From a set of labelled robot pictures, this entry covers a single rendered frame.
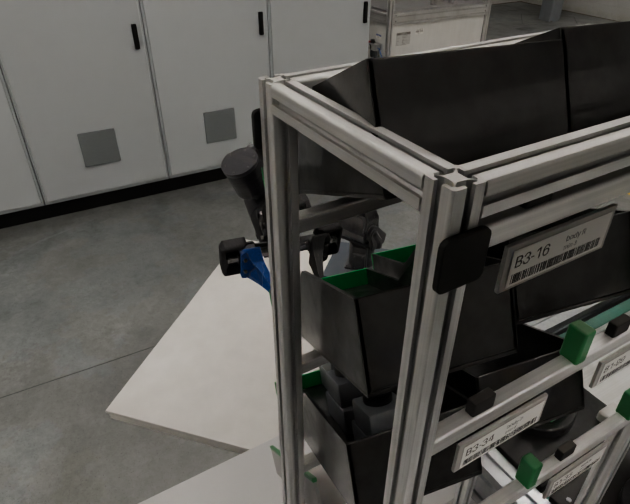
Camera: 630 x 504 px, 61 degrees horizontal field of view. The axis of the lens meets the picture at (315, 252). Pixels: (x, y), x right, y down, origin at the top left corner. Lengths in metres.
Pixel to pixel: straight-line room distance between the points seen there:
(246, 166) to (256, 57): 3.03
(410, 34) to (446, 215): 4.88
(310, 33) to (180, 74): 0.94
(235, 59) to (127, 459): 2.54
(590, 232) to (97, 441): 2.16
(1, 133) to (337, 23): 2.25
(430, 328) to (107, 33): 3.33
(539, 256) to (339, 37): 3.80
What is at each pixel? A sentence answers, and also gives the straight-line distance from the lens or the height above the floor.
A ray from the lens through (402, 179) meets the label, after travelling 0.27.
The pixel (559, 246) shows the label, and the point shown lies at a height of 1.60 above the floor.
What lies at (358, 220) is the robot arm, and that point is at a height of 1.20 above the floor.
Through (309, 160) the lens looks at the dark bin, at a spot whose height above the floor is 1.60.
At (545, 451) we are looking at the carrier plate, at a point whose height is 0.97.
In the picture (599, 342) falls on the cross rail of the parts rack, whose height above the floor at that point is 1.47.
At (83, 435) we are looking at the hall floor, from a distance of 2.38.
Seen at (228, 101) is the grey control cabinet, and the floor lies 0.58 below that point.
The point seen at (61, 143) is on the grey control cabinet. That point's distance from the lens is 3.65.
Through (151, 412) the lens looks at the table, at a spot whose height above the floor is 0.86.
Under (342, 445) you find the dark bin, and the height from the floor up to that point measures 1.36.
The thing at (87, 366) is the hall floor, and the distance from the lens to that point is 2.64.
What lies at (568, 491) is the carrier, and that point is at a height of 0.97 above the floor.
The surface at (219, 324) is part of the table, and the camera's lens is 1.38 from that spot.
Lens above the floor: 1.76
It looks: 34 degrees down
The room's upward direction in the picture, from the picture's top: straight up
